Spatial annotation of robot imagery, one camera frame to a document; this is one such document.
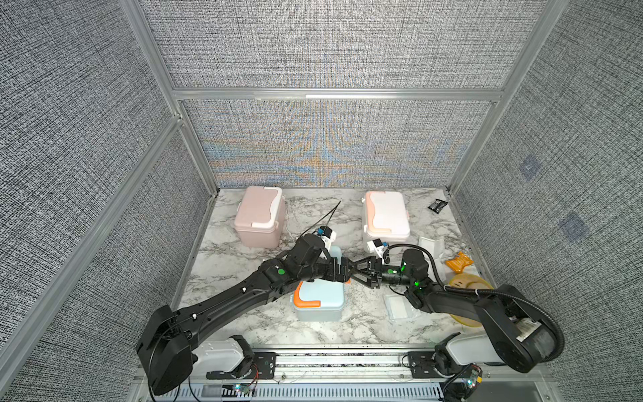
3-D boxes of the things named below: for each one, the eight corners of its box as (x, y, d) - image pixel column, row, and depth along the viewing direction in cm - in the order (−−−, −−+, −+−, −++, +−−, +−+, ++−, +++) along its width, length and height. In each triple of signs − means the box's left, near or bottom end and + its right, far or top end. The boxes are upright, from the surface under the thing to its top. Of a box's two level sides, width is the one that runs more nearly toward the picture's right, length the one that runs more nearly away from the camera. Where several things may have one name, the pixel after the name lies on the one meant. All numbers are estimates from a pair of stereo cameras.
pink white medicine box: (239, 248, 99) (230, 229, 89) (249, 206, 113) (242, 186, 103) (282, 248, 99) (277, 229, 89) (287, 206, 113) (283, 185, 103)
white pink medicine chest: (363, 255, 100) (368, 232, 87) (358, 215, 113) (362, 190, 100) (404, 255, 100) (415, 232, 87) (394, 215, 113) (403, 190, 100)
